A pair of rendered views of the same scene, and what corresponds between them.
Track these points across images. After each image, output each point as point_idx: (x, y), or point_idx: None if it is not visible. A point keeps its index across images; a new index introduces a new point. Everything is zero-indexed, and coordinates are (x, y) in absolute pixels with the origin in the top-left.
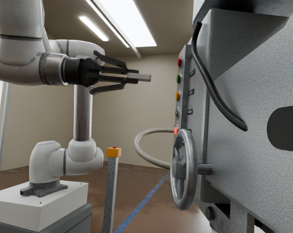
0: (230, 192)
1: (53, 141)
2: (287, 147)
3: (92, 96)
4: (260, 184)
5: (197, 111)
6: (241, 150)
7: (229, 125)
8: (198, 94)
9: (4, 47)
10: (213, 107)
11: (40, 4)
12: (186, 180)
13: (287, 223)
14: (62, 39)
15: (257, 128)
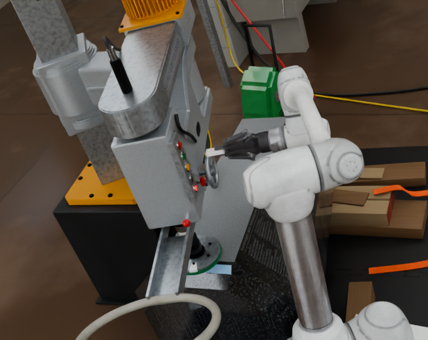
0: (202, 163)
1: (368, 312)
2: (199, 133)
3: (282, 252)
4: (201, 148)
5: (190, 159)
6: (198, 148)
7: (194, 146)
8: (188, 151)
9: None
10: (190, 149)
11: (278, 92)
12: (215, 162)
13: (204, 147)
14: (318, 142)
15: (196, 137)
